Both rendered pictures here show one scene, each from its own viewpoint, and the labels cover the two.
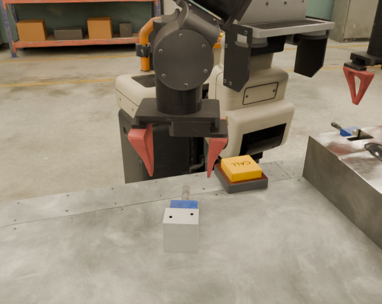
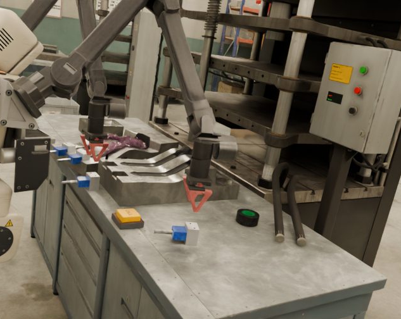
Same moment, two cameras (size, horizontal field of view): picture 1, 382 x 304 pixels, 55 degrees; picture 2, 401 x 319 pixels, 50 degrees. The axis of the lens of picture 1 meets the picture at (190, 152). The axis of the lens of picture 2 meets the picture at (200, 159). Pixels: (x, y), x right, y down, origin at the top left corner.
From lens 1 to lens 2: 1.42 m
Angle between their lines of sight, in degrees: 97
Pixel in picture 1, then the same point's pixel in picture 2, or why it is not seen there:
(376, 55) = (100, 133)
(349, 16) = not seen: outside the picture
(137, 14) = not seen: outside the picture
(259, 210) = (156, 221)
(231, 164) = (130, 214)
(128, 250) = (199, 254)
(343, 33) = not seen: outside the picture
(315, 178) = (132, 200)
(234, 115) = (17, 214)
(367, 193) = (165, 187)
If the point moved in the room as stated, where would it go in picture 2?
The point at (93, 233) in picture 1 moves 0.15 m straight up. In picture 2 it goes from (191, 266) to (200, 216)
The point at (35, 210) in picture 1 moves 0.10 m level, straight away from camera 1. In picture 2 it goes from (179, 289) to (146, 301)
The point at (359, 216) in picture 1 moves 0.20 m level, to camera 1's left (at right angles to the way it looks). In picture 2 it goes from (163, 198) to (173, 223)
